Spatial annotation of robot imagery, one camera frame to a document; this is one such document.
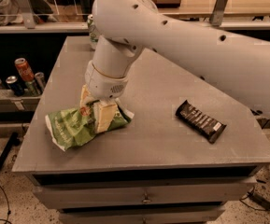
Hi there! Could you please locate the black power adapter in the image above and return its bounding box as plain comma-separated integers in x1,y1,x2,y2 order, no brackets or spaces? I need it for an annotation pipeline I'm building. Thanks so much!
249,192,270,211

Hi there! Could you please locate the grey upper drawer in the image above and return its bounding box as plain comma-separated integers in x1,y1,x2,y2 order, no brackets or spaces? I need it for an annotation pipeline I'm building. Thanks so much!
34,177,256,210

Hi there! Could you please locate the grey drawer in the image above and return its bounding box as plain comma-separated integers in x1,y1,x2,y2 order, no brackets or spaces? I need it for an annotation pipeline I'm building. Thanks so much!
59,205,225,224
34,177,256,210

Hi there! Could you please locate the dark blue soda can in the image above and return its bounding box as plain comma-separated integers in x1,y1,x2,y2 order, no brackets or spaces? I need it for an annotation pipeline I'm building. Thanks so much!
6,76,24,96

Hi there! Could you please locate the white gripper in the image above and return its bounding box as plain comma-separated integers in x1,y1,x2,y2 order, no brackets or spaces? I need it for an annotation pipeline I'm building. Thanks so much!
79,61,128,133

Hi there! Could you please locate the grey lower drawer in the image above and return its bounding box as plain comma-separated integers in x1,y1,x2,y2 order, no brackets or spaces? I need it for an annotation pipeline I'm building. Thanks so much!
59,205,225,224

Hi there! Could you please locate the red soda can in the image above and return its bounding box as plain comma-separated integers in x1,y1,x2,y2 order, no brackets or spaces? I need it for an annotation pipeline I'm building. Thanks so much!
14,58,35,82

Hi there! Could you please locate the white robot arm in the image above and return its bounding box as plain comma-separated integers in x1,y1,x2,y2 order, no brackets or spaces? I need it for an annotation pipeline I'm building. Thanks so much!
85,0,270,119

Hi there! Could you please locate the black candy bar wrapper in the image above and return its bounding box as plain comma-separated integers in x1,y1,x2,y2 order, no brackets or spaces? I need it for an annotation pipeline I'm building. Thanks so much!
176,101,226,144

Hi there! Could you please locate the silver soda can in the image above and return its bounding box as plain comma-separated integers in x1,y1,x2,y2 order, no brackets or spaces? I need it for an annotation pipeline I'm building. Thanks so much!
35,72,46,91

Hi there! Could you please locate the green jalapeno chip bag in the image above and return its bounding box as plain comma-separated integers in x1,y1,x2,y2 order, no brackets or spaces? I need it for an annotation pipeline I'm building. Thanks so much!
45,99,135,151

